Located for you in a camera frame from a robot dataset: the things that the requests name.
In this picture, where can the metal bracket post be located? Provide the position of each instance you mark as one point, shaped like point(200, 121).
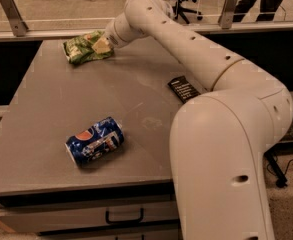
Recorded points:
point(227, 14)
point(16, 22)

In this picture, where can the grey drawer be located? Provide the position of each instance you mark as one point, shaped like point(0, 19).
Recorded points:
point(66, 216)
point(152, 232)

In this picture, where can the black drawer handle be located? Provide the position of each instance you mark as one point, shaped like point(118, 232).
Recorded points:
point(118, 217)

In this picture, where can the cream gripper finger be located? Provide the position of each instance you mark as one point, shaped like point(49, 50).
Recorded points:
point(102, 45)

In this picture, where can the upper grey drawer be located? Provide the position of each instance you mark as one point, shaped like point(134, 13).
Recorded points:
point(66, 216)

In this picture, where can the black stand leg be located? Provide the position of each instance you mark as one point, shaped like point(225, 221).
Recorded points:
point(272, 163)

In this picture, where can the person legs dark trousers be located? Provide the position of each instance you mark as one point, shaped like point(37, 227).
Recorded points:
point(262, 0)

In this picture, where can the right metal bracket post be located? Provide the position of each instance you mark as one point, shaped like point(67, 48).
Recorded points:
point(227, 14)

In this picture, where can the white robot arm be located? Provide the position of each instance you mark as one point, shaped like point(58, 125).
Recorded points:
point(217, 139)

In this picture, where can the lower grey drawer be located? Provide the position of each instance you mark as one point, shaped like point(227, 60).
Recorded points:
point(152, 232)

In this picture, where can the green jalapeno chip bag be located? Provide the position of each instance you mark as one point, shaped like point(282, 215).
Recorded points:
point(79, 50)

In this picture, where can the blue pepsi soda can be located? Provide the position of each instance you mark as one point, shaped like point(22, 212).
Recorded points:
point(101, 138)

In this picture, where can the left metal bracket post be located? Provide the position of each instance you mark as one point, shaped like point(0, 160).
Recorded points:
point(16, 22)

